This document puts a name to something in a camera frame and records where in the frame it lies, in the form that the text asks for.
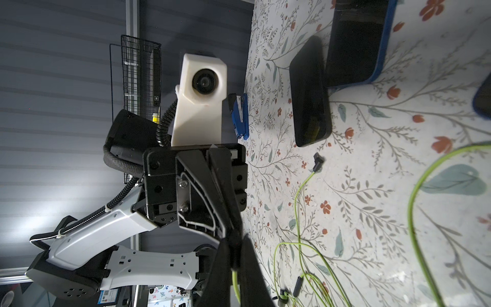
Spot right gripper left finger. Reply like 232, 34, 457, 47
196, 238, 231, 307

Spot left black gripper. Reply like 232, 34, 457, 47
143, 143, 248, 243

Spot green wired earphones tangle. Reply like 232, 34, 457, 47
243, 145, 490, 306

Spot small black smartphone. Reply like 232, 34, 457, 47
290, 36, 332, 147

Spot blue marker pen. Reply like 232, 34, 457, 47
227, 93, 249, 140

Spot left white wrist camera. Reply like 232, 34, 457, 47
171, 53, 228, 147

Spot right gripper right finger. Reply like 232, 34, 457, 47
239, 236, 274, 307

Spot black wire wall basket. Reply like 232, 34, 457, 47
103, 35, 162, 185

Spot left black corrugated cable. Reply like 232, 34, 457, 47
29, 98, 179, 243

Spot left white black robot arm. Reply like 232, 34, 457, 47
26, 109, 248, 303

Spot blue case smartphone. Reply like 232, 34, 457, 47
324, 0, 397, 88
473, 74, 491, 120

